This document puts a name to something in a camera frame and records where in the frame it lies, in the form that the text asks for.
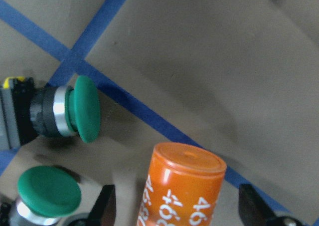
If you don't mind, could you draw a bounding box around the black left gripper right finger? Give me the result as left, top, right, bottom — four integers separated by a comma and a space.
238, 184, 277, 226

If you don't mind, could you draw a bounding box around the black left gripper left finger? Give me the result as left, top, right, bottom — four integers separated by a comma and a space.
87, 185, 116, 226

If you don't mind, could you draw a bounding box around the orange cylinder with white numbers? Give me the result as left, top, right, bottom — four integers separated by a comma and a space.
136, 142, 227, 226

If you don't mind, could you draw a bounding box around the green mushroom push button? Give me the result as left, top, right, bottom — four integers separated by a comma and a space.
0, 166, 82, 226
0, 76, 101, 151

